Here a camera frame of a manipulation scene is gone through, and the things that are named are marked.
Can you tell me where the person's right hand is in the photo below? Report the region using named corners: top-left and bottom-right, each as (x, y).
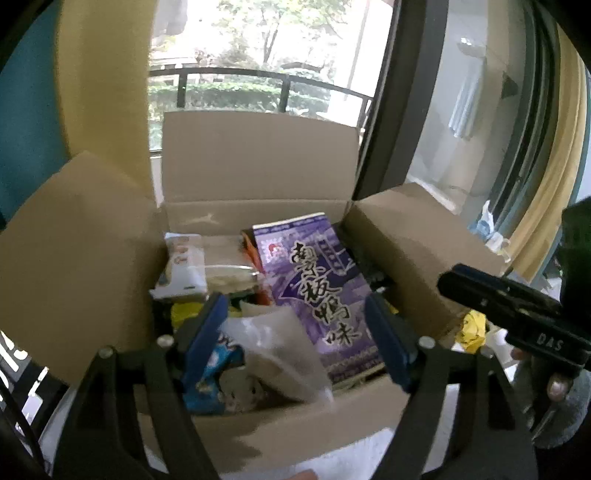
top-left (510, 346), bottom-right (578, 406)

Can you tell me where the purple snack packet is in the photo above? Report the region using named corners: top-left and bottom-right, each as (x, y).
top-left (252, 212), bottom-right (387, 387)

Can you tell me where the tablet with clock display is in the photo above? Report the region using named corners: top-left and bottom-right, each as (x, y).
top-left (0, 329), bottom-right (64, 445)

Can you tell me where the yellow chip bag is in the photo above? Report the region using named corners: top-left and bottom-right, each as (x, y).
top-left (168, 301), bottom-right (205, 334)

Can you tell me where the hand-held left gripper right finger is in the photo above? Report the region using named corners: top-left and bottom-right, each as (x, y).
top-left (364, 291), bottom-right (539, 480)

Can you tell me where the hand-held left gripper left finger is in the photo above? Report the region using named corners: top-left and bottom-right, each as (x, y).
top-left (53, 292), bottom-right (230, 480)

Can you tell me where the tissue pack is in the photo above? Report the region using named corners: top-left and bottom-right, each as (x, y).
top-left (475, 200), bottom-right (512, 262)

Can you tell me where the yellow curtain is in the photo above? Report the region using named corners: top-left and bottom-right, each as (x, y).
top-left (54, 0), bottom-right (163, 206)
top-left (507, 45), bottom-right (591, 283)

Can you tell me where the clear plastic snack packet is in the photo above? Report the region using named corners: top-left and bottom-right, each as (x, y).
top-left (221, 302), bottom-right (336, 408)

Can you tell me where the cardboard box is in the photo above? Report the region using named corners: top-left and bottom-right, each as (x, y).
top-left (0, 111), bottom-right (507, 477)

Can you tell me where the blue cartoon snack packet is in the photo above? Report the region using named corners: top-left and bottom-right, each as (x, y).
top-left (181, 331), bottom-right (274, 417)

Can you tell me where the white and blue snack packet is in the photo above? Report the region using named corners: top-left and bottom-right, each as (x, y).
top-left (148, 232), bottom-right (209, 302)

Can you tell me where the orange snack packet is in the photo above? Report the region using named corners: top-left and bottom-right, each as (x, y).
top-left (240, 230), bottom-right (274, 306)

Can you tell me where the black balcony railing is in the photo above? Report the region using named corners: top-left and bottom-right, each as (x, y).
top-left (148, 66), bottom-right (378, 154)

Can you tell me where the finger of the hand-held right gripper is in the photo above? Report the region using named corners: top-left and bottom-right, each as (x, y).
top-left (436, 264), bottom-right (565, 325)

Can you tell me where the crumpled yellow packet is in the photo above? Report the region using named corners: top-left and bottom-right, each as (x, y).
top-left (456, 308), bottom-right (491, 354)

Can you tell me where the dark window frame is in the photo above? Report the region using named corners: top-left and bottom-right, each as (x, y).
top-left (352, 0), bottom-right (450, 202)

